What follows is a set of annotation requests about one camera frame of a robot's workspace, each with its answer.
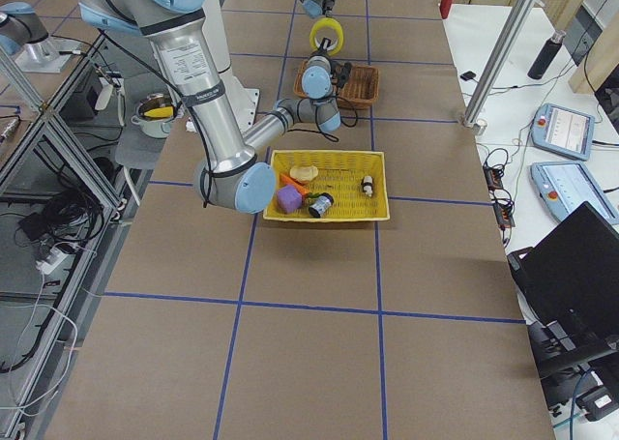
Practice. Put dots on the toy croissant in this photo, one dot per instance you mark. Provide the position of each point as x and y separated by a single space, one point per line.
303 174

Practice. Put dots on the aluminium frame post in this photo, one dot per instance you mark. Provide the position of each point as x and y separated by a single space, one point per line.
496 60

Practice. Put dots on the teach pendant near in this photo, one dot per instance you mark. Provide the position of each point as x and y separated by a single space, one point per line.
564 185

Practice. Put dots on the teach pendant far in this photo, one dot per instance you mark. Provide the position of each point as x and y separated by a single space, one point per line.
563 131

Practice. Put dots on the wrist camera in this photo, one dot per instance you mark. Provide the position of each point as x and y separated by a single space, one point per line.
342 74

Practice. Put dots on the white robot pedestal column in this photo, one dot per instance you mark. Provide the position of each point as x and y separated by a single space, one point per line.
236 108

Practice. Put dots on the brown wicker basket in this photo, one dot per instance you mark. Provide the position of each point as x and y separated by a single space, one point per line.
360 84

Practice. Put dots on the toy carrot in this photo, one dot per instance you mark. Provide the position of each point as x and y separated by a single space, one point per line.
305 193

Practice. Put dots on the teach pendant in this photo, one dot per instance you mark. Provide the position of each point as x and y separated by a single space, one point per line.
563 131
564 185

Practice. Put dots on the black water bottle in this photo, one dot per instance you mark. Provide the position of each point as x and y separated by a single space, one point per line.
546 55

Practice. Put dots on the toy panda figurine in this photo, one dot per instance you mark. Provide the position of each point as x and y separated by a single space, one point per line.
367 186

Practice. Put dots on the yellow tape roll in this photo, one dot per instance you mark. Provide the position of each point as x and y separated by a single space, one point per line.
326 27

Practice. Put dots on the yellow woven basket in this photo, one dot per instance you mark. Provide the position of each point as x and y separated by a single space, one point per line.
340 175

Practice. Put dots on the black laptop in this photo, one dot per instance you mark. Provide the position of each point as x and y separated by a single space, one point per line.
571 275

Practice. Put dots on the purple foam block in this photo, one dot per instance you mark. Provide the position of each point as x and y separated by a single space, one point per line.
289 199

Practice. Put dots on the white pot with lid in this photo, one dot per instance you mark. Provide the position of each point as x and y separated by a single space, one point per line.
154 115

